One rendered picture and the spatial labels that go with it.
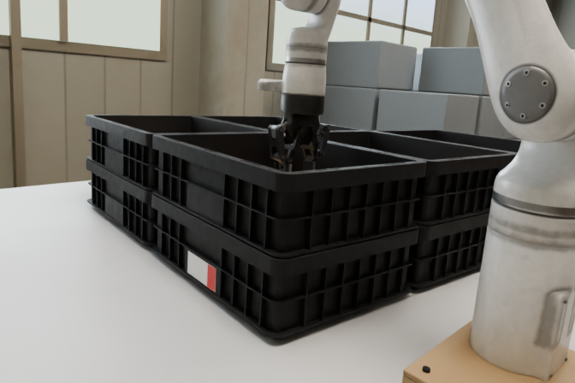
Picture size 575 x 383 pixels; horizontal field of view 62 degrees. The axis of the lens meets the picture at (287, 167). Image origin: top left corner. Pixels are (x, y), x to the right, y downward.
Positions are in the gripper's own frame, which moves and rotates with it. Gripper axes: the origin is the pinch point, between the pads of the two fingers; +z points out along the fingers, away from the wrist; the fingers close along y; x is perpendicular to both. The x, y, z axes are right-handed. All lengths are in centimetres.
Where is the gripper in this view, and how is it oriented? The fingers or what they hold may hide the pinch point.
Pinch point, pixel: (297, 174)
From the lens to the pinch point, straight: 84.8
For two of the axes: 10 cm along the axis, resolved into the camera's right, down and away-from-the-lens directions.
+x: -7.2, -1.7, 6.7
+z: -0.7, 9.8, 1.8
